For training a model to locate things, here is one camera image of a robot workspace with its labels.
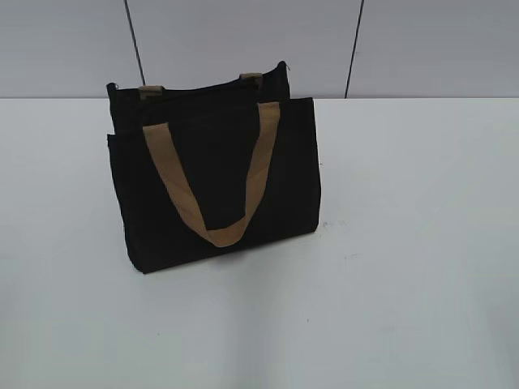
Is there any tan rear bag handle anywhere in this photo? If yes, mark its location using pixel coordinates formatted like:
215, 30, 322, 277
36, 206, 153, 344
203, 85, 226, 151
138, 73, 264, 100

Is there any tan bag handle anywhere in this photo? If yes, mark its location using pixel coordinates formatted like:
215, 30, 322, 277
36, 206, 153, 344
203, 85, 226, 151
143, 102, 281, 248
138, 73, 264, 100

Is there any tan front bag handle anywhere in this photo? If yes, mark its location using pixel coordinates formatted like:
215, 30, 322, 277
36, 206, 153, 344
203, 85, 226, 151
143, 102, 281, 248

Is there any black canvas tote bag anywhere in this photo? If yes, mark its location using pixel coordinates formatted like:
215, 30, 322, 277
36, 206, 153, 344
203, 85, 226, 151
106, 62, 321, 274

